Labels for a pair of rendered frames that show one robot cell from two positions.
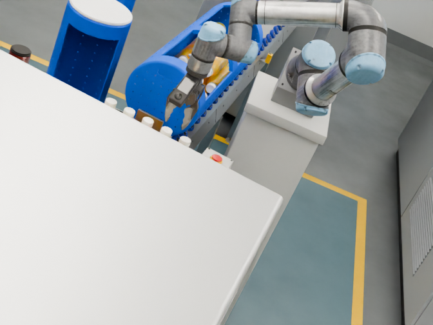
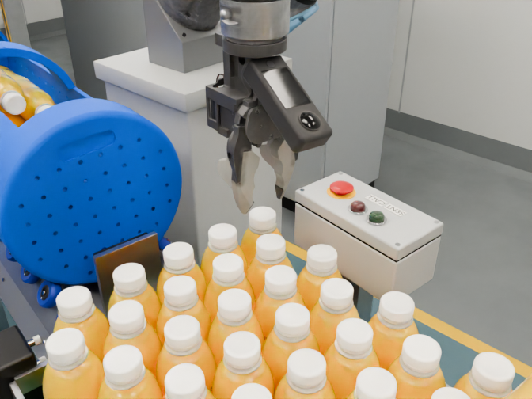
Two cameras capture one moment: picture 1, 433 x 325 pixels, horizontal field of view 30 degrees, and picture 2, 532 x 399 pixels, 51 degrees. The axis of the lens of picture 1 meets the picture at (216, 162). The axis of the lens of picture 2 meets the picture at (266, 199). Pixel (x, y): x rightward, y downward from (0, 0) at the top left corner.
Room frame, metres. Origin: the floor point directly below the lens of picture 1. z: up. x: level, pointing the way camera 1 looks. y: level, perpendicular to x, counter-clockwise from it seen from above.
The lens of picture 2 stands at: (1.87, 0.60, 1.52)
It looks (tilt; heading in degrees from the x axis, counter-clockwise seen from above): 31 degrees down; 314
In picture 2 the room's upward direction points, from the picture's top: straight up
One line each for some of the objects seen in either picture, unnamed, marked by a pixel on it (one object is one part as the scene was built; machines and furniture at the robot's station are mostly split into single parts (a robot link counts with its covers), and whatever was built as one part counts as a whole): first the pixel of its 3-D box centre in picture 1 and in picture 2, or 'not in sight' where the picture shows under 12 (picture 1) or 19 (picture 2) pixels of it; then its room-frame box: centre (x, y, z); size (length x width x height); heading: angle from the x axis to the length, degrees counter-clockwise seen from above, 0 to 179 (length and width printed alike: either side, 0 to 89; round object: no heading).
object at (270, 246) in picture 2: not in sight; (271, 245); (2.29, 0.17, 1.09); 0.04 x 0.04 x 0.02
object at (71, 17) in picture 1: (73, 94); not in sight; (3.20, 0.72, 0.59); 0.28 x 0.28 x 0.88
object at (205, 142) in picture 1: (195, 166); not in sight; (3.52, 0.09, 0.31); 0.06 x 0.06 x 0.63; 84
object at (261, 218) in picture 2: (185, 140); (262, 216); (2.34, 0.12, 1.09); 0.04 x 0.04 x 0.02
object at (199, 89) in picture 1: (192, 84); (250, 87); (2.32, 0.17, 1.30); 0.09 x 0.08 x 0.12; 174
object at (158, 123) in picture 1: (146, 129); (128, 275); (2.48, 0.28, 0.99); 0.10 x 0.02 x 0.12; 84
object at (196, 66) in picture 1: (199, 62); (252, 17); (2.31, 0.18, 1.38); 0.08 x 0.08 x 0.05
